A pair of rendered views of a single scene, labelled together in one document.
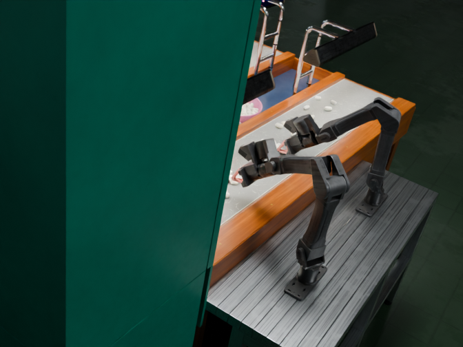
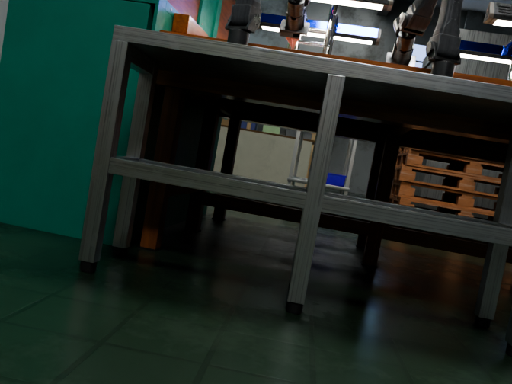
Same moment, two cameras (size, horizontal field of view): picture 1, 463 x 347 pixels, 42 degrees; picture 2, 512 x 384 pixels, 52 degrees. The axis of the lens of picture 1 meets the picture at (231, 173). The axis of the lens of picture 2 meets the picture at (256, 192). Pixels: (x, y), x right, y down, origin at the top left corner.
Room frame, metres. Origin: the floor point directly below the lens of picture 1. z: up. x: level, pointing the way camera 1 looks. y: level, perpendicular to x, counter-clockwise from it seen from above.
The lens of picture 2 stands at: (1.03, -1.81, 0.39)
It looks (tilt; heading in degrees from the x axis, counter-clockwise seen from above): 4 degrees down; 67
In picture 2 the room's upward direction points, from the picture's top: 10 degrees clockwise
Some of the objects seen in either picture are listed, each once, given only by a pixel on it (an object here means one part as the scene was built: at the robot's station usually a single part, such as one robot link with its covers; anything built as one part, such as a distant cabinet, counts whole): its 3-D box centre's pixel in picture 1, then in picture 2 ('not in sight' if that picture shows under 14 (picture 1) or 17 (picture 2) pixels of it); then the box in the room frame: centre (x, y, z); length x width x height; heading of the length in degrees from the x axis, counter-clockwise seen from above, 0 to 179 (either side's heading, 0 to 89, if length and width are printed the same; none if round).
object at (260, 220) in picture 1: (318, 179); (417, 99); (2.15, -0.37, 0.67); 1.81 x 0.12 x 0.19; 150
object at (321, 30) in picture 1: (320, 69); not in sight; (2.79, -0.34, 0.90); 0.20 x 0.19 x 0.45; 150
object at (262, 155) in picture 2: not in sight; (238, 154); (3.71, 5.57, 0.38); 2.25 x 0.72 x 0.77; 153
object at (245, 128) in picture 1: (246, 135); not in sight; (2.35, -0.03, 0.71); 1.81 x 0.06 x 0.11; 150
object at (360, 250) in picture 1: (283, 213); (330, 92); (1.89, -0.23, 0.65); 1.20 x 0.90 x 0.04; 153
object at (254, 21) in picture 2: (310, 255); (241, 23); (1.52, -0.30, 0.77); 0.09 x 0.06 x 0.06; 127
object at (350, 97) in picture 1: (280, 147); not in sight; (2.26, -0.19, 0.73); 1.81 x 0.30 x 0.02; 150
